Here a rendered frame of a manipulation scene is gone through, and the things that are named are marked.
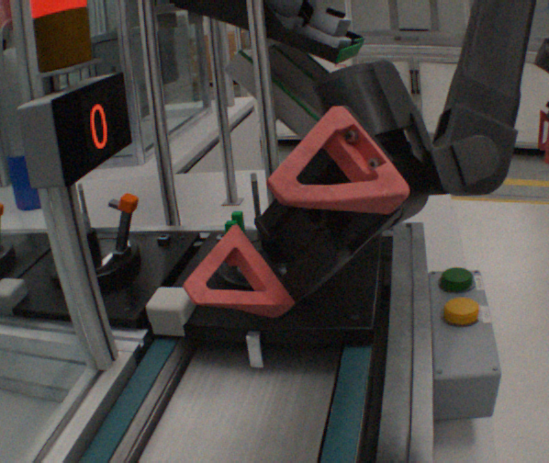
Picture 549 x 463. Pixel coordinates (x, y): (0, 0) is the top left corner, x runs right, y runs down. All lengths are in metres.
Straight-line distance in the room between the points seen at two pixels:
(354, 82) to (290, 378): 0.31
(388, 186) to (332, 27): 0.54
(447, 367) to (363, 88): 0.26
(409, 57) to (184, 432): 4.21
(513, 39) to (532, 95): 4.17
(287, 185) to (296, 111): 0.56
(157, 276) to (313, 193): 0.45
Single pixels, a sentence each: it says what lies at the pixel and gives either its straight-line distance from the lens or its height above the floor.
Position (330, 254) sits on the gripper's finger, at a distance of 0.36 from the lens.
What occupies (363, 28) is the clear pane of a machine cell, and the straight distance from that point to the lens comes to 4.62.
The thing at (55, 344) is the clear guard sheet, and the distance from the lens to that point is 0.51.
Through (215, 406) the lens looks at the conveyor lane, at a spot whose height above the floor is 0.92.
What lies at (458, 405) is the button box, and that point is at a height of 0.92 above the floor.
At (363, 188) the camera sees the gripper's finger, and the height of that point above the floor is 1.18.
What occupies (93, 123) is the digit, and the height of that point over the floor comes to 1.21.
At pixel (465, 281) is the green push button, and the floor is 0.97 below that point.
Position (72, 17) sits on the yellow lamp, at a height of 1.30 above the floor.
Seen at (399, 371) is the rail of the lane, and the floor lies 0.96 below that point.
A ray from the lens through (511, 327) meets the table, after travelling 0.78.
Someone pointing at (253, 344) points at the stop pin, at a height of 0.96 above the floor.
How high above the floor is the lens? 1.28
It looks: 23 degrees down
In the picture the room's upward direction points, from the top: 6 degrees counter-clockwise
